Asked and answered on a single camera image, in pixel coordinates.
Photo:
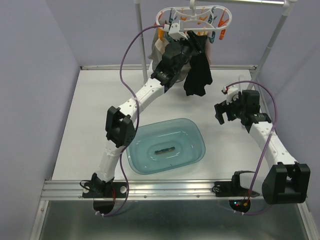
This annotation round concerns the aluminium mounting rail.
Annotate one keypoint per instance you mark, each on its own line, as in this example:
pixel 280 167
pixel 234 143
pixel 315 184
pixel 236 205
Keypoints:
pixel 139 190

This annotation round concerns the white clip hanger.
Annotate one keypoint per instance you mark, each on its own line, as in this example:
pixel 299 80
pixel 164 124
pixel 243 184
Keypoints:
pixel 210 20

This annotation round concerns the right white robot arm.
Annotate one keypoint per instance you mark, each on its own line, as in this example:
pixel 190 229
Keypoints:
pixel 287 180

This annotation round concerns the black underwear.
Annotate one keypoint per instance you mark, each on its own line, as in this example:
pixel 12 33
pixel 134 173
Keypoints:
pixel 198 76

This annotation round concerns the grey underwear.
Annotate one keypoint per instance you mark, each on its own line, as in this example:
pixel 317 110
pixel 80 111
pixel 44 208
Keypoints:
pixel 157 50

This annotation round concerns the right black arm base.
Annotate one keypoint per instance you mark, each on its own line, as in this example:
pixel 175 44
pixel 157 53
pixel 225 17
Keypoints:
pixel 240 201

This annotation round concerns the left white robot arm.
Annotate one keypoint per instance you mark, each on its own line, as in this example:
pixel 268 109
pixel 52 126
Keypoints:
pixel 122 122

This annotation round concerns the white drying rack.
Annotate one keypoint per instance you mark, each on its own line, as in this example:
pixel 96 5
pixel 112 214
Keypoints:
pixel 287 6

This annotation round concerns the pink underwear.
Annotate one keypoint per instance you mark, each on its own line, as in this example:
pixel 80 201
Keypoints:
pixel 208 52

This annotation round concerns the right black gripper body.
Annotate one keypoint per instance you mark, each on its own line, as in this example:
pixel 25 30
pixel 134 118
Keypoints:
pixel 227 111

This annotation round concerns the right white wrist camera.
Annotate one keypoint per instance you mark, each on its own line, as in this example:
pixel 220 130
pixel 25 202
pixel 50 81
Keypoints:
pixel 231 93

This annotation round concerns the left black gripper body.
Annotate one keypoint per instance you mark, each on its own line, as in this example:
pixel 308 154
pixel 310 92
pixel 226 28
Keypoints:
pixel 194 40

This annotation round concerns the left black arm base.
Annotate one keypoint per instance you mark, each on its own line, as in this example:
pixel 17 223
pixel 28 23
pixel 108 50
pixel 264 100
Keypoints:
pixel 102 192

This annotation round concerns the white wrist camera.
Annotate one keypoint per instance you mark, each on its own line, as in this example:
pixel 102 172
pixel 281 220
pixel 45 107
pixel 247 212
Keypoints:
pixel 231 93
pixel 176 30

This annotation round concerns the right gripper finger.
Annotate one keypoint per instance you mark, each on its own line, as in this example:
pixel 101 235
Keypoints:
pixel 225 107
pixel 220 117

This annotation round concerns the teal plastic basin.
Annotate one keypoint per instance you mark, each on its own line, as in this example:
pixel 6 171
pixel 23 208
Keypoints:
pixel 165 145

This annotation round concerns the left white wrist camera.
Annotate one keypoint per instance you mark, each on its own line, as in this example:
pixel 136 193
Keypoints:
pixel 176 30

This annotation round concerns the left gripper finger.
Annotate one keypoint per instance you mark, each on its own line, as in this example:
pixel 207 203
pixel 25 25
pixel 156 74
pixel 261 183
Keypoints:
pixel 193 38
pixel 200 49

